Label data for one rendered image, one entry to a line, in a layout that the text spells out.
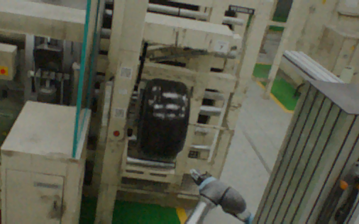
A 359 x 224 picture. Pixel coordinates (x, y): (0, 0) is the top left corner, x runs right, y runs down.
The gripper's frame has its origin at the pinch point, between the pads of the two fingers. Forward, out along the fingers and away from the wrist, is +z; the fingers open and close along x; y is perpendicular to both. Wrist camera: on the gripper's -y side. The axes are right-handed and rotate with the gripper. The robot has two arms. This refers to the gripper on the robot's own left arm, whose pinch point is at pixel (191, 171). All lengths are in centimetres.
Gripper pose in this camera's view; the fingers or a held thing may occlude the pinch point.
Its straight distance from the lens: 269.7
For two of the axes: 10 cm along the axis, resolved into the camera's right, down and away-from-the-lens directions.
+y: -0.1, -6.9, -7.3
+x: -7.8, 4.6, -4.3
